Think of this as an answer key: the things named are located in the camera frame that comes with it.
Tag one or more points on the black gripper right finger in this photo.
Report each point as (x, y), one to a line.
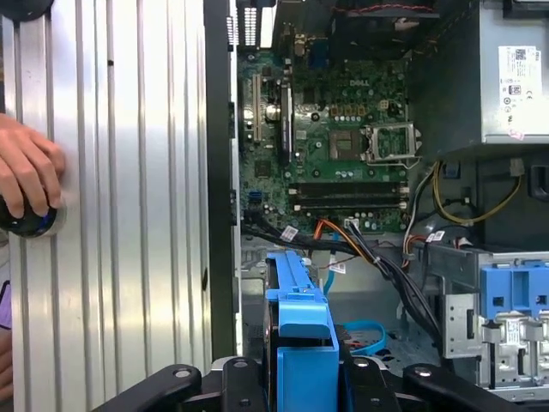
(437, 386)

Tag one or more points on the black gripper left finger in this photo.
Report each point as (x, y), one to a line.
(171, 386)

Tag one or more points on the hard disk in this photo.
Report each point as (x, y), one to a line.
(300, 317)

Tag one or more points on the person's hand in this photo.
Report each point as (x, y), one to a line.
(25, 167)

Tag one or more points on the metal drive cage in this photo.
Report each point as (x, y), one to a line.
(456, 326)

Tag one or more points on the blue plastic drive latch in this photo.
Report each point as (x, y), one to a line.
(497, 292)

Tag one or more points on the person in purple shirt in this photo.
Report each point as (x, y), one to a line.
(3, 304)

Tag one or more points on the black RAM slot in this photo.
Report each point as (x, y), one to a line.
(343, 206)
(343, 189)

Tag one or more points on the black open PC case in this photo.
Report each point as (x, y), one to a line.
(218, 171)

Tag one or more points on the metal socket cover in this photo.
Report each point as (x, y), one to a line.
(391, 158)

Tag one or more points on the green motherboard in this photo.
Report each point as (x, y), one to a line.
(309, 171)

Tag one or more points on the CPU socket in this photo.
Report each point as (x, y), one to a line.
(345, 145)

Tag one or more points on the grey expansion slot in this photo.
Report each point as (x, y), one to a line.
(257, 107)

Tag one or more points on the grey power supply unit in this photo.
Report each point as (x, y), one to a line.
(450, 86)

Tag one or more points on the black round pad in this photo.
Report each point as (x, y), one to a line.
(25, 8)

